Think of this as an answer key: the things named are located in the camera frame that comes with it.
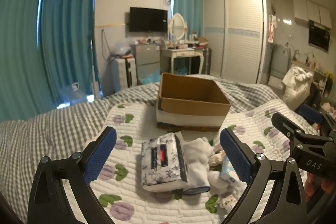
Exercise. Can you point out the brown cardboard box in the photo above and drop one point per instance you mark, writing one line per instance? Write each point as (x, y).
(194, 111)

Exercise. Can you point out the large water bottle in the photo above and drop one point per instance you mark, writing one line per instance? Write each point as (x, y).
(74, 95)

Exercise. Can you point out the small blue tissue packet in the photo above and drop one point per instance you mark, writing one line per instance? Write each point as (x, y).
(226, 171)

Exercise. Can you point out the white suitcase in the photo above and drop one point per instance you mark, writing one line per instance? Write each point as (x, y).
(120, 74)

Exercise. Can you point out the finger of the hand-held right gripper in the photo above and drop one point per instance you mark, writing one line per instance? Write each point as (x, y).
(291, 129)
(311, 112)

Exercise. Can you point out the pink hanging clothes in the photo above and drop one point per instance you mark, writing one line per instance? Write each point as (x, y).
(271, 29)

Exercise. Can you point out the floral tissue pack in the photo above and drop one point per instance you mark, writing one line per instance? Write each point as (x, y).
(157, 158)

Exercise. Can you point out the black range hood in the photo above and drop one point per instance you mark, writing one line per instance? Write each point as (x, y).
(319, 36)

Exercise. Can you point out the white wall cabinets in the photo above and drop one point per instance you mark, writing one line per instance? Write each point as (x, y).
(309, 11)

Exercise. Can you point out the white oval mirror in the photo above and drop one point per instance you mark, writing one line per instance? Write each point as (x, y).
(177, 27)

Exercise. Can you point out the dark suitcase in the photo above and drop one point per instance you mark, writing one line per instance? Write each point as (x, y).
(206, 61)

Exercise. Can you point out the wide teal curtain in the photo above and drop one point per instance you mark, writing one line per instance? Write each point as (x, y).
(18, 56)

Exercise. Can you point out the clear plastic bag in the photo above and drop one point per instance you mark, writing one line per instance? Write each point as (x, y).
(122, 48)

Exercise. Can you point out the quilted floral mat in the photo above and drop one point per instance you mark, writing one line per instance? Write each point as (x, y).
(157, 203)

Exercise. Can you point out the narrow teal curtain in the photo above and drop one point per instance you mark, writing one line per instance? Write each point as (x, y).
(186, 3)

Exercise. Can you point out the blue plastic bag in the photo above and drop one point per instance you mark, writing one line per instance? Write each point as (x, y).
(148, 80)

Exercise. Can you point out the person's right hand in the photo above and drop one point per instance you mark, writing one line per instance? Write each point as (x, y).
(315, 184)

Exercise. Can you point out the small silver fridge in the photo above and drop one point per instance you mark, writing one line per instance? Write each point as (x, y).
(145, 58)

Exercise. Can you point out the grey washing machine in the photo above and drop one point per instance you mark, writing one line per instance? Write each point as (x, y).
(281, 64)

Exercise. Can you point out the black wall television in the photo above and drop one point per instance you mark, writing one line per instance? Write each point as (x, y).
(148, 19)

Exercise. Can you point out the white sliding door wardrobe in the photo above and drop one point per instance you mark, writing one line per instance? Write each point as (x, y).
(241, 35)

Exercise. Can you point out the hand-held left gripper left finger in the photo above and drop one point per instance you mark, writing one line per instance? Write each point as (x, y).
(101, 153)

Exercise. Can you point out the white towel with blue trim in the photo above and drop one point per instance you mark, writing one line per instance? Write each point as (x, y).
(197, 161)

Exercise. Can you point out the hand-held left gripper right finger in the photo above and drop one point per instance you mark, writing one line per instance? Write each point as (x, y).
(236, 158)

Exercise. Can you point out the white dressing table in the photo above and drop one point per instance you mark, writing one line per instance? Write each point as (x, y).
(181, 53)

